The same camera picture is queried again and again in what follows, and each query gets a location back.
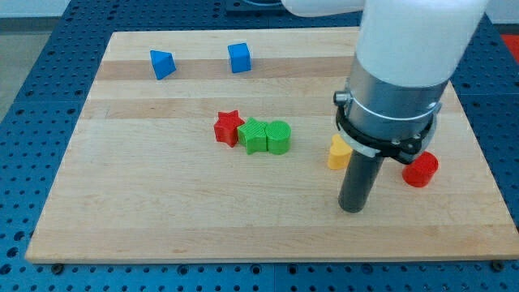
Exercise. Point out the blue cube block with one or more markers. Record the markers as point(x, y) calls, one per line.
point(239, 57)

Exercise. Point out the silver flange with black clamp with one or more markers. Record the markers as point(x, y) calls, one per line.
point(379, 119)

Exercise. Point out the red star block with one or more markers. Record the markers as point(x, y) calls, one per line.
point(226, 127)

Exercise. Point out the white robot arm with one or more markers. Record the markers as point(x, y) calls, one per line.
point(407, 50)

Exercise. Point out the red cylinder block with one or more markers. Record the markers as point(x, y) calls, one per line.
point(421, 171)

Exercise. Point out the green star block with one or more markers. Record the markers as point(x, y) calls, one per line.
point(252, 136)

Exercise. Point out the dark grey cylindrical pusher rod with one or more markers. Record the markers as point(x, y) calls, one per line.
point(358, 181)

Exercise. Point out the blue triangle block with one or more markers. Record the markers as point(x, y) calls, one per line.
point(162, 63)

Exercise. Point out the yellow heart block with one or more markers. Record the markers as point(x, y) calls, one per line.
point(339, 153)

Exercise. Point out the green cylinder block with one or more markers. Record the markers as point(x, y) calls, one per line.
point(278, 137)

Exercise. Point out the light wooden board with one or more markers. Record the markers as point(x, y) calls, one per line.
point(143, 180)

